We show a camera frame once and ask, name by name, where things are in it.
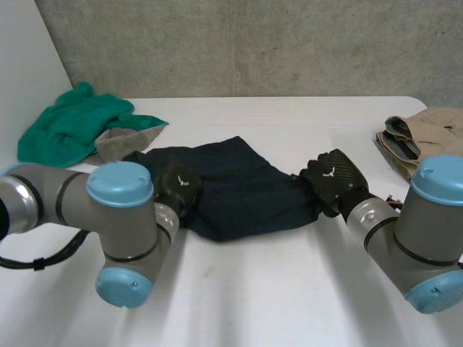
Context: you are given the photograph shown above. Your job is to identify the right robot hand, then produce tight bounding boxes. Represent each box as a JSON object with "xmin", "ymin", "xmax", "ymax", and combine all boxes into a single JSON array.
[{"xmin": 290, "ymin": 148, "xmax": 370, "ymax": 218}]

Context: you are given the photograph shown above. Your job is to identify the beige shorts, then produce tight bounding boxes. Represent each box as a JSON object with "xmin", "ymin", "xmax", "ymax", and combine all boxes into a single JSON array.
[{"xmin": 373, "ymin": 106, "xmax": 463, "ymax": 181}]

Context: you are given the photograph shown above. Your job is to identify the black cable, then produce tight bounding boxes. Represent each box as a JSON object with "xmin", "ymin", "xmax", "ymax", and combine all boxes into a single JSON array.
[{"xmin": 0, "ymin": 229, "xmax": 90, "ymax": 272}]

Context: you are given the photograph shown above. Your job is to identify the teal towel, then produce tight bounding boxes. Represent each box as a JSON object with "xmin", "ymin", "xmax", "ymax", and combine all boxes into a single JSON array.
[{"xmin": 17, "ymin": 81, "xmax": 170, "ymax": 168}]

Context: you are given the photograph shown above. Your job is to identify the dark blue cloth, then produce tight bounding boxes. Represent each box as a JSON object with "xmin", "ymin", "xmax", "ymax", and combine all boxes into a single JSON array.
[{"xmin": 122, "ymin": 135, "xmax": 340, "ymax": 244}]

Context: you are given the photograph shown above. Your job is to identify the grey towel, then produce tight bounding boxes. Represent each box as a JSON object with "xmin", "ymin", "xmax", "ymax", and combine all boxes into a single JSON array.
[{"xmin": 88, "ymin": 125, "xmax": 164, "ymax": 166}]

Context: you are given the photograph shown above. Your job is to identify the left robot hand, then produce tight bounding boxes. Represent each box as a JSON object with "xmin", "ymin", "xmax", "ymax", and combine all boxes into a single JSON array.
[{"xmin": 152, "ymin": 161, "xmax": 203, "ymax": 219}]

